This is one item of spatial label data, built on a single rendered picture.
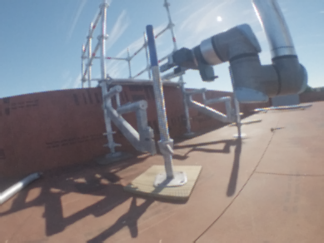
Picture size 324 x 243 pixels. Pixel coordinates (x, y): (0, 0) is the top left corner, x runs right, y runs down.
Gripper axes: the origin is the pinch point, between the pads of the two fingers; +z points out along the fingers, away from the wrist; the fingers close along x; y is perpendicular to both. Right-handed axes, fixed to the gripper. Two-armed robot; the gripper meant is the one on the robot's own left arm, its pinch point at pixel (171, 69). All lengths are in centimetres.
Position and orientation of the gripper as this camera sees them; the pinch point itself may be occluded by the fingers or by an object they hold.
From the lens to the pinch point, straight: 56.9
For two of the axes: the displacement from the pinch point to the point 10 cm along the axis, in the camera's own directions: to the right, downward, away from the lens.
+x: -7.7, 1.3, -6.2
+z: -6.2, 0.5, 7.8
